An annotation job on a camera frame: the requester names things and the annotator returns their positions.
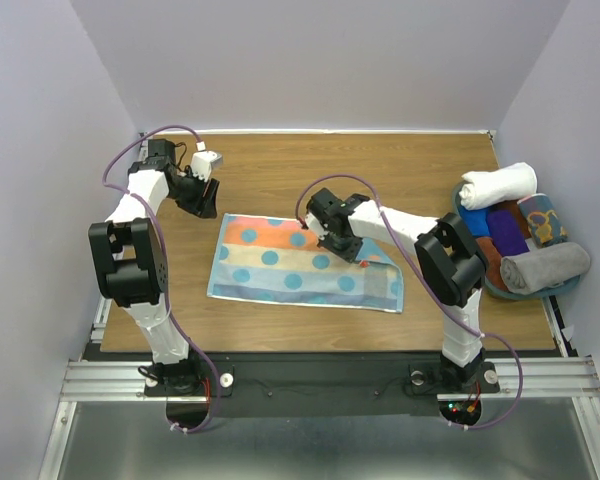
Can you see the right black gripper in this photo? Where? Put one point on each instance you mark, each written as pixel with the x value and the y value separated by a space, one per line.
pixel 349 253

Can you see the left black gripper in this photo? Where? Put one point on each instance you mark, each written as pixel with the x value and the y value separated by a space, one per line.
pixel 202 206

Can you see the blue polka dot towel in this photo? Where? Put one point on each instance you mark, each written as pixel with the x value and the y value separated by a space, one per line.
pixel 271 260

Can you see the yellow and blue cartoon towel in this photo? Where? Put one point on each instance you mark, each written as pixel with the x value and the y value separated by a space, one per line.
pixel 542 220

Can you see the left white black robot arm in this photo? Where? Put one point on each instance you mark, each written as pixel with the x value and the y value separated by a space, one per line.
pixel 131 267

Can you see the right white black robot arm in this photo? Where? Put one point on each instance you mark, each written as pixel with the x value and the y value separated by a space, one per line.
pixel 443 255

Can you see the blue rolled towel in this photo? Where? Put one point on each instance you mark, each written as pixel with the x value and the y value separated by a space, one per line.
pixel 476 221

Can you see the white rolled towel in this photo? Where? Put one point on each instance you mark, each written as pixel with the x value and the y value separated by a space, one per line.
pixel 483 189

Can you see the rust red rolled towel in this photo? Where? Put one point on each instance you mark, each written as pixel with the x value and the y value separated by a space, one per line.
pixel 494 258

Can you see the purple rolled towel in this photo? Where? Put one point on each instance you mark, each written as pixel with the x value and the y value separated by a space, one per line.
pixel 506 235

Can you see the brown rolled towel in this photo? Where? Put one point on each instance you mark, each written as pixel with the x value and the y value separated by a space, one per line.
pixel 512 207

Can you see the grey rolled towel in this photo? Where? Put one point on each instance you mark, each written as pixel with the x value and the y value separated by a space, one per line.
pixel 547 267

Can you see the teal plastic basket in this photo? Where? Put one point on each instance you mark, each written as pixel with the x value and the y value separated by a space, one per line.
pixel 494 291

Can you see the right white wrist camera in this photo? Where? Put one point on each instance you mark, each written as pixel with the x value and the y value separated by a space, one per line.
pixel 318 227

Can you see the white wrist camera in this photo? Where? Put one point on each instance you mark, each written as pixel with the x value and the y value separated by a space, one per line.
pixel 318 227
pixel 204 163

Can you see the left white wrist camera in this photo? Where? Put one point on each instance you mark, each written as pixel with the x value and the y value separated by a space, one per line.
pixel 204 163

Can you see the black mounting base plate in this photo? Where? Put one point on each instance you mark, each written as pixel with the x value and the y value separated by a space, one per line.
pixel 268 385

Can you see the aluminium extrusion frame rail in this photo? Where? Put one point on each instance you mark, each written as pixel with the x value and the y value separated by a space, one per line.
pixel 553 432

